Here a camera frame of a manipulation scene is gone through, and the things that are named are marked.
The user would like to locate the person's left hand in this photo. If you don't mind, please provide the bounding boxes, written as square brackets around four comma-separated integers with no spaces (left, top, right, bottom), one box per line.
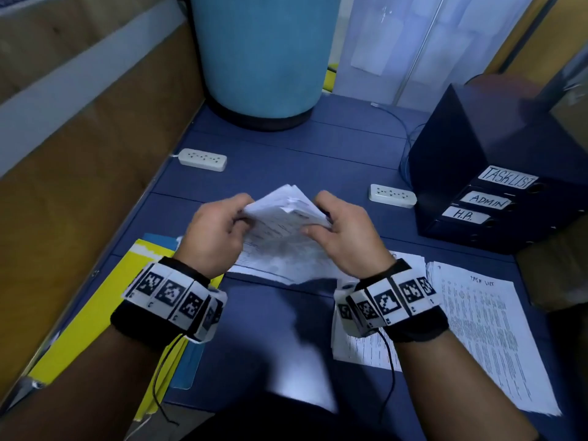
[175,192,254,279]

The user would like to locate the person's right hand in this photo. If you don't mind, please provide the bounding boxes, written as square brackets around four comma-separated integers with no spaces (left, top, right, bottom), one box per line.
[303,190,396,279]

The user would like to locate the neat stack of printed papers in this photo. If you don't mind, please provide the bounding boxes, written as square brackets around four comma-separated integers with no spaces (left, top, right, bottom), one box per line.
[425,262,564,417]
[331,251,428,373]
[225,184,355,285]

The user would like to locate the yellow folder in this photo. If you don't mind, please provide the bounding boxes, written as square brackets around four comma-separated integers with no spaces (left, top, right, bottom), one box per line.
[28,238,226,423]

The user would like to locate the person's left forearm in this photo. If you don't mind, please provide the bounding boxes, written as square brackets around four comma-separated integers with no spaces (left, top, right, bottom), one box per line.
[0,326,180,441]

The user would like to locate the person's dark trousers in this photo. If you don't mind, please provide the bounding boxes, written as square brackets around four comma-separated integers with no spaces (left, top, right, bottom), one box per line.
[184,390,415,441]

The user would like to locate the white power strip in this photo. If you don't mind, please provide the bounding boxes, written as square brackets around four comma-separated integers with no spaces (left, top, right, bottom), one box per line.
[177,148,228,173]
[369,183,418,209]

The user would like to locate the black marker wristband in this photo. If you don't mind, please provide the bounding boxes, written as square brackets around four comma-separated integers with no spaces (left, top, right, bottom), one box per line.
[110,257,228,353]
[333,258,451,344]

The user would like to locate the teal cylindrical barrel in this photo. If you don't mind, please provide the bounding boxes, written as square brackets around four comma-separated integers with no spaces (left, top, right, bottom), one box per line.
[190,0,343,132]

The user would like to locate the brown cardboard box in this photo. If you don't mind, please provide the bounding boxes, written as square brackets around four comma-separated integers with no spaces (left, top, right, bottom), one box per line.
[514,211,588,313]

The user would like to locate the white partition panel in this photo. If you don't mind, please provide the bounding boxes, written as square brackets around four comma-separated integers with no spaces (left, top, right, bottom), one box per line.
[331,0,538,114]

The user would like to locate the brown round seat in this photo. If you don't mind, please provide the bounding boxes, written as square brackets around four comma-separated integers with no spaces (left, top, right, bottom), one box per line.
[464,73,543,99]

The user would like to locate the grey plastic sheet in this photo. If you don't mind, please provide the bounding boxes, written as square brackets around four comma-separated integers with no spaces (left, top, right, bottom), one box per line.
[0,374,45,414]

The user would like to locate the thin power cable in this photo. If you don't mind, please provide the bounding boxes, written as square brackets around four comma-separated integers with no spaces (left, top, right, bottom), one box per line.
[372,102,424,189]

